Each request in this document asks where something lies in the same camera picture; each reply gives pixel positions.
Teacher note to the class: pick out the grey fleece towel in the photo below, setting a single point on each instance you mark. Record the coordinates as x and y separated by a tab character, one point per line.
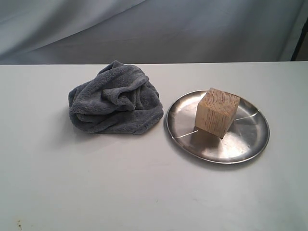
119	100

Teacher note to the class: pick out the wooden cube block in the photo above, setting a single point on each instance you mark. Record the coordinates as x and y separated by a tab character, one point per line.
216	112

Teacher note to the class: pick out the round steel plate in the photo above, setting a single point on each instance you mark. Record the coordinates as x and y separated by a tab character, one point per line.
247	137

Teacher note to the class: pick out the black stand leg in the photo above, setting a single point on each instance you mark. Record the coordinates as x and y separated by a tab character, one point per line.
299	43

